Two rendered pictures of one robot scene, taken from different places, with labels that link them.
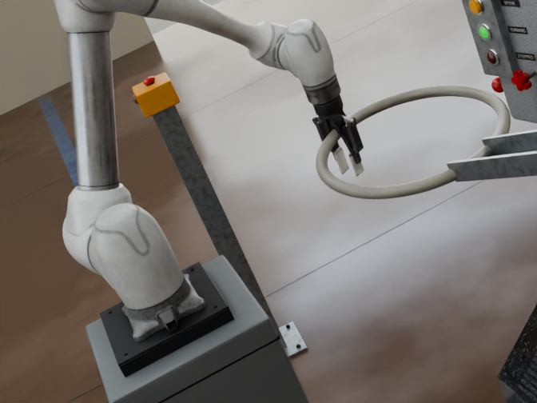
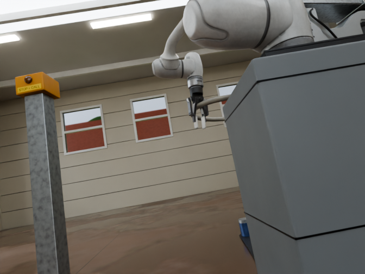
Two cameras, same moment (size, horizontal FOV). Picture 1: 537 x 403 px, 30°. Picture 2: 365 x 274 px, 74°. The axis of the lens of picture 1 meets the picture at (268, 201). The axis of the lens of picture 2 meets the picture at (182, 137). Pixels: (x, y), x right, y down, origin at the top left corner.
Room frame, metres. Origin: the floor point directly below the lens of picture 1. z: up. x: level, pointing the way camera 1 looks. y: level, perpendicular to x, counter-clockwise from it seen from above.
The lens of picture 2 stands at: (2.40, 1.10, 0.56)
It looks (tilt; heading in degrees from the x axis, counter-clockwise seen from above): 9 degrees up; 276
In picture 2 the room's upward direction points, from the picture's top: 10 degrees counter-clockwise
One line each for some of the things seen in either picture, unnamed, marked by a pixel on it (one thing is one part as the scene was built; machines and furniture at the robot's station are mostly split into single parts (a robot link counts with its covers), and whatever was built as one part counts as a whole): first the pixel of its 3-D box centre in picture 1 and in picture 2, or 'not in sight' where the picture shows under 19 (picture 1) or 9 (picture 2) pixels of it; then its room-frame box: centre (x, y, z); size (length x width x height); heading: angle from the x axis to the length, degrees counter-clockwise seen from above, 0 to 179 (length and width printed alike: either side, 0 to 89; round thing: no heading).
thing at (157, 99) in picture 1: (216, 224); (48, 206); (3.07, 0.19, 0.54); 0.20 x 0.20 x 1.09; 4
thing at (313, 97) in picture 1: (322, 88); (195, 83); (2.42, -0.24, 1.07); 0.09 x 0.09 x 0.06
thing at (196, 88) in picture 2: (331, 112); (196, 95); (2.43, -0.24, 1.00); 0.08 x 0.07 x 0.09; 37
